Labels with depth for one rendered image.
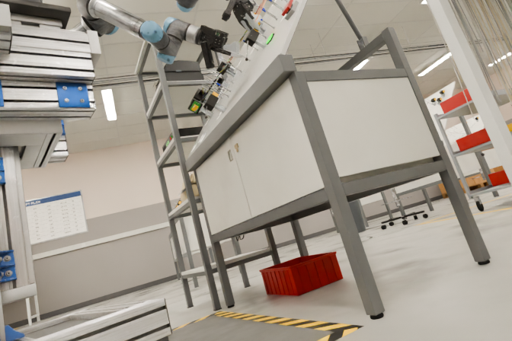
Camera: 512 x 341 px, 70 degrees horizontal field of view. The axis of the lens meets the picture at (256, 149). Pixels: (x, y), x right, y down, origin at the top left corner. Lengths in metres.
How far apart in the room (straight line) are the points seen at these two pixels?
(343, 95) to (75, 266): 7.98
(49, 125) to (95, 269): 7.55
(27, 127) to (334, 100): 0.99
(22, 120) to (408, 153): 1.30
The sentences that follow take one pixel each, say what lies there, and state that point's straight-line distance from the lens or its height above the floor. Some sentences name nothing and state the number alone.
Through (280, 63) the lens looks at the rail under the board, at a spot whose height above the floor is 0.83.
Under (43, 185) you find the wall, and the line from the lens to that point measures 9.22.
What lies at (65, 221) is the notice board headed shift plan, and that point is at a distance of 8.95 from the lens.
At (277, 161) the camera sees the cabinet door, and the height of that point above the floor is 0.56.
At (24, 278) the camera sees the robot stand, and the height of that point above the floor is 0.39.
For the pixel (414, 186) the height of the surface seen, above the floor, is 0.43.
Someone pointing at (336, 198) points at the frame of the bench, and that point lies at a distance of 1.16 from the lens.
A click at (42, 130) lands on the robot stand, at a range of 1.34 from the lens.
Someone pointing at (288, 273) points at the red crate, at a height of 0.11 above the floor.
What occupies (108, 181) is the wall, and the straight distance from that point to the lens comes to 9.03.
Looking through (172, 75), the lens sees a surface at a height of 1.52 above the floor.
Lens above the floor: 0.30
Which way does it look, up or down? 14 degrees up
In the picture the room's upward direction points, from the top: 16 degrees counter-clockwise
